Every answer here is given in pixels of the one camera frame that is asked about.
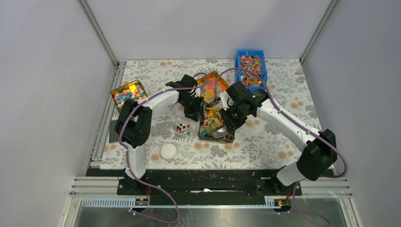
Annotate grey slotted cable duct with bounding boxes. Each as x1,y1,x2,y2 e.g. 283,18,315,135
80,195,287,210

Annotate green tin with star candies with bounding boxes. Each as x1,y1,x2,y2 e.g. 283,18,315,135
110,80,148,112

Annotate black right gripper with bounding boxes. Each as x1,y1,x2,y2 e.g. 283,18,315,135
219,102,250,134

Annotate blue plastic bin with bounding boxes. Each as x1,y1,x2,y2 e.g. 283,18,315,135
235,50,268,92

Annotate aluminium frame rails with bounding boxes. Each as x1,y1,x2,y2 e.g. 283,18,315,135
66,0,126,227

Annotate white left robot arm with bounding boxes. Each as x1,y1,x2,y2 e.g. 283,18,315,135
115,74,205,194

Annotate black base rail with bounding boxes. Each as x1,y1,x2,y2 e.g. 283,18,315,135
86,168,302,208

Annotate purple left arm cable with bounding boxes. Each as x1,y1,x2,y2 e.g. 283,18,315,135
118,72,209,225

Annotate green tin with gummy candies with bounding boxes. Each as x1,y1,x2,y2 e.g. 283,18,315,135
197,71,230,107

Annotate metal scoop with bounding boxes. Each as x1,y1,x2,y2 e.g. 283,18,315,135
208,124,228,138

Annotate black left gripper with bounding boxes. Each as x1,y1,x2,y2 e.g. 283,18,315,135
179,95,204,122

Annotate floral tablecloth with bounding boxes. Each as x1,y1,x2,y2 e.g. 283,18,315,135
122,59,321,169

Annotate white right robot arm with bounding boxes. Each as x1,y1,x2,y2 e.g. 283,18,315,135
218,82,338,195

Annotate grey perforated plate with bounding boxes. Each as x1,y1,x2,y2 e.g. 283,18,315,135
108,120,119,143

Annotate white jar lid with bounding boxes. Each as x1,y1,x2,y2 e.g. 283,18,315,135
160,144,178,160

